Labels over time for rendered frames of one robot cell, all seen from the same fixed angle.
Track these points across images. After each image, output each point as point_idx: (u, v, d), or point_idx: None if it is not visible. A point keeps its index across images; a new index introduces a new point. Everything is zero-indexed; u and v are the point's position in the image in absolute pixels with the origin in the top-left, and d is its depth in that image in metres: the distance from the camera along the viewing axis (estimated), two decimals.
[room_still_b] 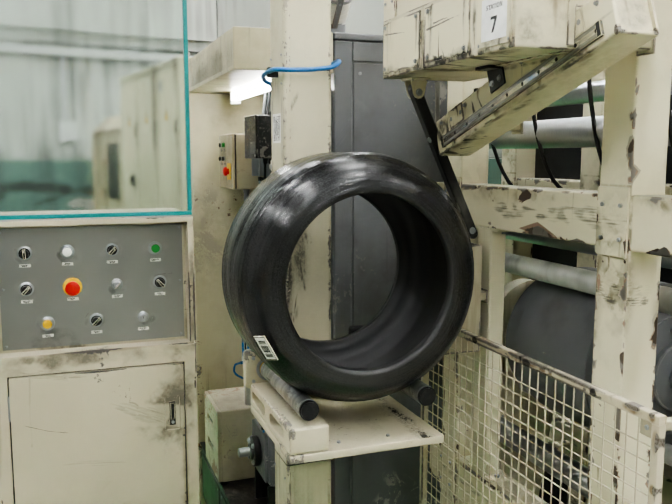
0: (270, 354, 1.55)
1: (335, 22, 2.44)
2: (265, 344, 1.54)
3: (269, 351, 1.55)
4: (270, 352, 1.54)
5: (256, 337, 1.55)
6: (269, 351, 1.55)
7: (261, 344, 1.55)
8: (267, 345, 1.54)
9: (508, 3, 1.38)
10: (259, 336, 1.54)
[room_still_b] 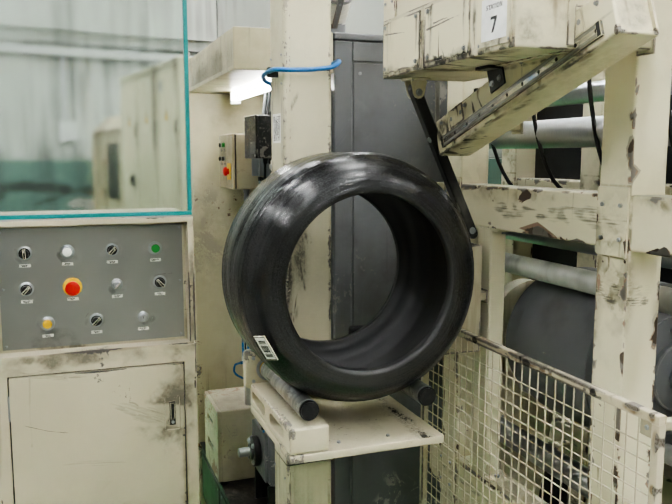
0: (270, 354, 1.55)
1: (335, 22, 2.44)
2: (265, 344, 1.54)
3: (269, 351, 1.55)
4: (270, 352, 1.54)
5: (256, 337, 1.55)
6: (269, 351, 1.55)
7: (261, 344, 1.55)
8: (267, 345, 1.54)
9: (508, 3, 1.38)
10: (259, 336, 1.54)
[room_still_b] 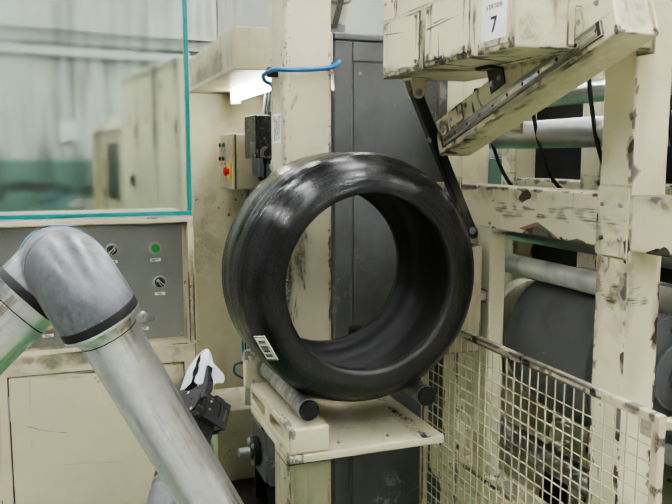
0: (270, 354, 1.55)
1: (335, 22, 2.44)
2: (265, 344, 1.54)
3: (269, 351, 1.55)
4: (270, 352, 1.54)
5: (256, 337, 1.55)
6: (269, 351, 1.55)
7: (261, 344, 1.55)
8: (267, 345, 1.54)
9: (508, 3, 1.38)
10: (259, 336, 1.54)
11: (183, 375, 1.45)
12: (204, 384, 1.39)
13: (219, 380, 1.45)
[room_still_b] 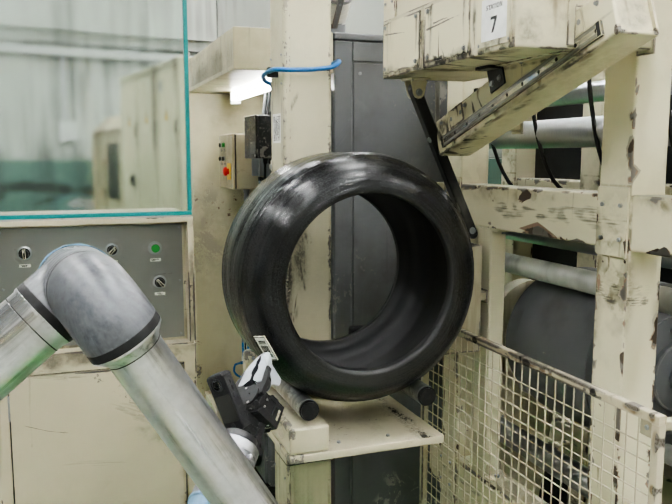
0: (270, 354, 1.55)
1: (335, 22, 2.44)
2: (265, 344, 1.54)
3: (269, 351, 1.55)
4: (270, 352, 1.54)
5: (256, 337, 1.55)
6: (269, 351, 1.55)
7: (261, 344, 1.55)
8: (267, 345, 1.54)
9: (508, 3, 1.38)
10: (259, 336, 1.54)
11: (242, 373, 1.51)
12: (262, 381, 1.45)
13: (276, 382, 1.51)
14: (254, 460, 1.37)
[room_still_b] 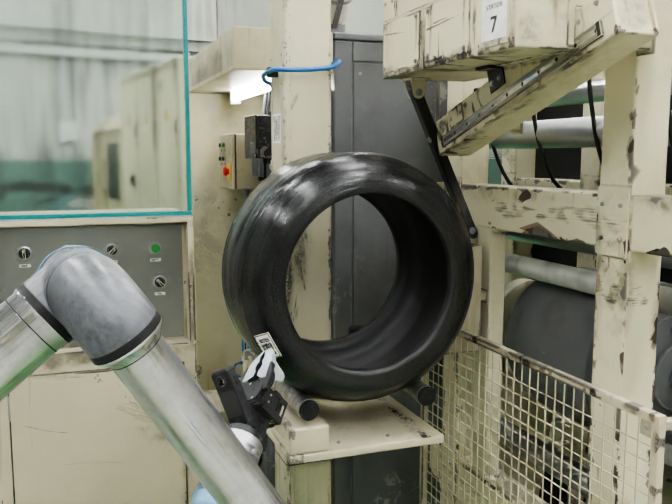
0: (273, 351, 1.56)
1: (335, 22, 2.44)
2: (268, 341, 1.55)
3: (272, 348, 1.55)
4: (273, 349, 1.55)
5: (257, 336, 1.55)
6: (272, 348, 1.55)
7: (263, 342, 1.55)
8: (270, 342, 1.54)
9: (508, 3, 1.38)
10: (261, 334, 1.54)
11: (246, 369, 1.53)
12: (266, 377, 1.46)
13: (279, 378, 1.52)
14: (258, 455, 1.38)
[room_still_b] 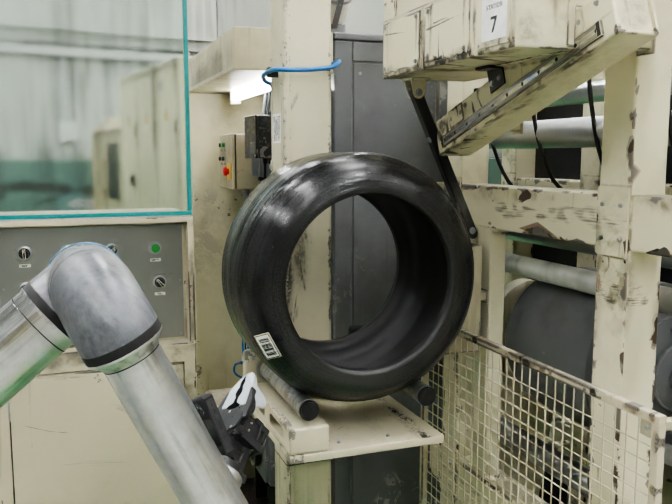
0: (273, 352, 1.56)
1: (335, 22, 2.44)
2: (268, 341, 1.55)
3: (272, 348, 1.55)
4: (273, 349, 1.55)
5: (257, 336, 1.55)
6: (272, 348, 1.55)
7: (263, 342, 1.55)
8: (270, 342, 1.54)
9: (508, 3, 1.38)
10: (261, 334, 1.54)
11: (226, 395, 1.46)
12: (246, 404, 1.39)
13: (261, 404, 1.45)
14: None
